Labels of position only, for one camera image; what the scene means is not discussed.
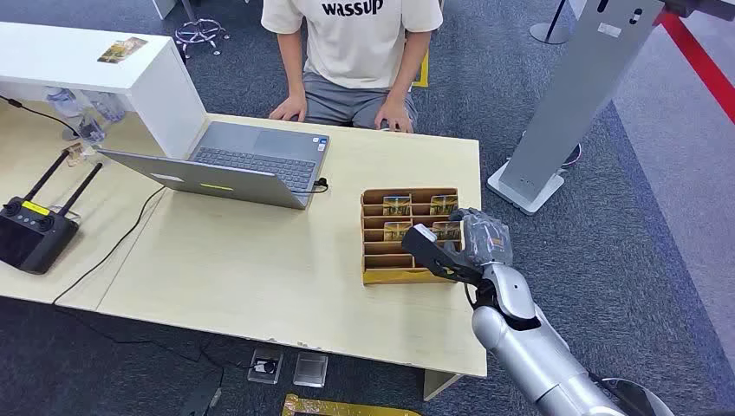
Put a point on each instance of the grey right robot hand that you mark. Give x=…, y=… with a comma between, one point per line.
x=485, y=238

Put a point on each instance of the person's right hand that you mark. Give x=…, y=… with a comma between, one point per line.
x=289, y=109

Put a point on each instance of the person's left hand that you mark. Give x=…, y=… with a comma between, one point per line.
x=395, y=116

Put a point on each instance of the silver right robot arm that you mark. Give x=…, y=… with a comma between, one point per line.
x=534, y=350

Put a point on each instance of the person's right forearm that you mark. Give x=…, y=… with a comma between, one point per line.
x=292, y=66

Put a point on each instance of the person's left forearm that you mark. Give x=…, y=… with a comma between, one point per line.
x=409, y=72

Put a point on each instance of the printed card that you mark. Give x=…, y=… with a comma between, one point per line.
x=448, y=230
x=396, y=231
x=443, y=204
x=396, y=205
x=122, y=50

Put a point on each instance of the person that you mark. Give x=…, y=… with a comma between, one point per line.
x=353, y=46

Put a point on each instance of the wooden card holder box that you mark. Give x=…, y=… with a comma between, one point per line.
x=390, y=261

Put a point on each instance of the yellow floor tape strip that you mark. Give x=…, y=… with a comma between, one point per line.
x=423, y=72
x=339, y=409

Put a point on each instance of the grey laptop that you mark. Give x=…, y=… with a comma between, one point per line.
x=258, y=155

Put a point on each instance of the chrome chair base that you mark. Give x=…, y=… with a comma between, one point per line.
x=199, y=31

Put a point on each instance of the round stanchion base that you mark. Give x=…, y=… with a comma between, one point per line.
x=550, y=30

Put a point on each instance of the grey kiosk stand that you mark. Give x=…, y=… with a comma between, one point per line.
x=580, y=86

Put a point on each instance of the clear plastic water bottle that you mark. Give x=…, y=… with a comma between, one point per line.
x=66, y=103
x=106, y=106

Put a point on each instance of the floor socket box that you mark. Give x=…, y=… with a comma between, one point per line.
x=265, y=365
x=310, y=370

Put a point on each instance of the small clear plastic item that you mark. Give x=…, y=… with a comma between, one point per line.
x=74, y=154

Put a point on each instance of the white desk shelf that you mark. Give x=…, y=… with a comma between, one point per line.
x=74, y=63

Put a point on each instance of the dark robot body part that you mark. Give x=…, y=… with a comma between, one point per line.
x=637, y=397

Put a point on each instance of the red barrier tape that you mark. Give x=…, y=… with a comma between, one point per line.
x=697, y=60

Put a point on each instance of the black remote controller with antennas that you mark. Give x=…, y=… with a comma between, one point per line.
x=29, y=235

